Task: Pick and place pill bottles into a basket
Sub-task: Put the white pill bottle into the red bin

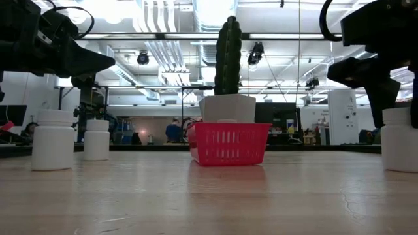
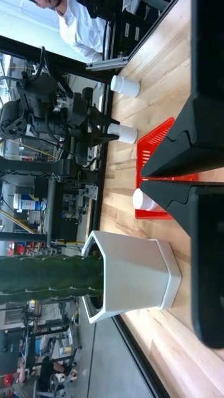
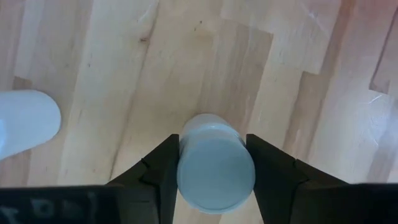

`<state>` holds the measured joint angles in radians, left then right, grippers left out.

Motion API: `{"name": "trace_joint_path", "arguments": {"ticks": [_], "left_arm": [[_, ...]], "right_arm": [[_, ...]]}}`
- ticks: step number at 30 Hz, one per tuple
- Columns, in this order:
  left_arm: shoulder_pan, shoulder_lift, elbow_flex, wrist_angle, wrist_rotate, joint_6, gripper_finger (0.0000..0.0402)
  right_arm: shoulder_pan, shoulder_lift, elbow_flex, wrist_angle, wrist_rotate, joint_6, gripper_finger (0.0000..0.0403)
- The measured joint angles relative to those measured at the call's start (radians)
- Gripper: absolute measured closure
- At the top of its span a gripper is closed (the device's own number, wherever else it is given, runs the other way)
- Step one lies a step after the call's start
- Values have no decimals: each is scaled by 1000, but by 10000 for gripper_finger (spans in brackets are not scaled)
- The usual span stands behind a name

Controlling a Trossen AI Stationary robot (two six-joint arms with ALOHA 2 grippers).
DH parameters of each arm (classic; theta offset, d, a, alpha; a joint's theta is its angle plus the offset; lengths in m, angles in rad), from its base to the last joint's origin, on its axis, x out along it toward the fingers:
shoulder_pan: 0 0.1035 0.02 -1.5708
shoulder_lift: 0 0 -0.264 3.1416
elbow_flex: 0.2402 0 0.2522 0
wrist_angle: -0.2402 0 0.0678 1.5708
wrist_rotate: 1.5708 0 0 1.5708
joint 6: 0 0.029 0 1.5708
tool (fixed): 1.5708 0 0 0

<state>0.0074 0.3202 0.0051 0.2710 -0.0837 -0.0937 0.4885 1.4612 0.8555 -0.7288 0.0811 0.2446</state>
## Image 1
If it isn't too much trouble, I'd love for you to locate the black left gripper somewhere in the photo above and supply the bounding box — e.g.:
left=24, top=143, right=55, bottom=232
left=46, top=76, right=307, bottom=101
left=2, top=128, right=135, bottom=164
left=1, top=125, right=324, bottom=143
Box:
left=0, top=0, right=116, bottom=89

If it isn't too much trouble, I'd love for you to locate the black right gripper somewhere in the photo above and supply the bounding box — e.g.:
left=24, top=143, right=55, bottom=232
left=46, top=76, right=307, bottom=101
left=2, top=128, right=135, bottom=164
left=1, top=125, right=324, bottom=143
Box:
left=327, top=0, right=418, bottom=129

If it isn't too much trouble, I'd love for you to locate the red plastic basket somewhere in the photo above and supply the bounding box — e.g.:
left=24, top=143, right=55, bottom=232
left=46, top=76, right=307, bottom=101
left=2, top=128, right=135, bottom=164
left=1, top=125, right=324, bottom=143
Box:
left=187, top=121, right=273, bottom=167

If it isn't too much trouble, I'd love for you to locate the black metal rack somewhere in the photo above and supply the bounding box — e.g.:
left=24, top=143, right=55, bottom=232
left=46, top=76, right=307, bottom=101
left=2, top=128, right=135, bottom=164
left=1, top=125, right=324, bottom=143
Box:
left=54, top=85, right=109, bottom=112

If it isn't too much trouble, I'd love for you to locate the long ceiling light strip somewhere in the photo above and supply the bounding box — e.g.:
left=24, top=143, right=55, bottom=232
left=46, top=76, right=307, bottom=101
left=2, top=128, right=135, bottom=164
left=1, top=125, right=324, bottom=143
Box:
left=81, top=32, right=327, bottom=41

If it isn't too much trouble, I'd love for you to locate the white cabinet with stickers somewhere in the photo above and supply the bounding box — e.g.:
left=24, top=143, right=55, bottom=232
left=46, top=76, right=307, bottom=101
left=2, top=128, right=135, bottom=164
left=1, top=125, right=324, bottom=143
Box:
left=327, top=88, right=359, bottom=146

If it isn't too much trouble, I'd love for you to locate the black monitor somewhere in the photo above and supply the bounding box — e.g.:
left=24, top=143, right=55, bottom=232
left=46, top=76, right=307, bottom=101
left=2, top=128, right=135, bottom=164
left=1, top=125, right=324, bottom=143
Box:
left=0, top=104, right=28, bottom=127

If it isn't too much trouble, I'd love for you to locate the black pole stand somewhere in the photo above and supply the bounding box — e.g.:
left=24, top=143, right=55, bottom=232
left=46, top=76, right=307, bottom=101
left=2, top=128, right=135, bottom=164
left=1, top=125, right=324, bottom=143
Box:
left=180, top=85, right=215, bottom=125

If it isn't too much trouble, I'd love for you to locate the green cactus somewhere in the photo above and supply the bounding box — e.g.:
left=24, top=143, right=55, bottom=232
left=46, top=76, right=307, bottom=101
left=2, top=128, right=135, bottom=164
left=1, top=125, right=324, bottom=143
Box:
left=214, top=15, right=243, bottom=96

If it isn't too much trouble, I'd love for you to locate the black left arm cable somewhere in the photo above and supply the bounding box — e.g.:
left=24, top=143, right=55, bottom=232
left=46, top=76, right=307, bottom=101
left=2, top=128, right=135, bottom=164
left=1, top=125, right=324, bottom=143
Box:
left=44, top=0, right=96, bottom=40

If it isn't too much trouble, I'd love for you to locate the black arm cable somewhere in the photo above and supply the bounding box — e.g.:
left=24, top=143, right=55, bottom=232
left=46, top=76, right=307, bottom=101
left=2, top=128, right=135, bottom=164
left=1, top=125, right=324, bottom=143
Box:
left=44, top=0, right=96, bottom=40
left=319, top=0, right=343, bottom=42

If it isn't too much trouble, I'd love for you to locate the black round ceiling camera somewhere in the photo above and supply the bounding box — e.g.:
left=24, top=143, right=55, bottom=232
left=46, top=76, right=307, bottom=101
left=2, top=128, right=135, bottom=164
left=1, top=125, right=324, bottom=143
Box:
left=136, top=50, right=150, bottom=66

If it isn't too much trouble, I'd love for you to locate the black metal table frame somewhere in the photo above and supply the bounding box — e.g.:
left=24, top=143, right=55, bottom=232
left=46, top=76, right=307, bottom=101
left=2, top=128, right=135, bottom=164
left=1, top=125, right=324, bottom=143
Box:
left=0, top=143, right=382, bottom=159

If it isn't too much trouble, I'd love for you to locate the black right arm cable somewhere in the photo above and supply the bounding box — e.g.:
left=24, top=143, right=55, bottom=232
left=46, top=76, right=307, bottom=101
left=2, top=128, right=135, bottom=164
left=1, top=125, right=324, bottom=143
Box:
left=319, top=0, right=343, bottom=42

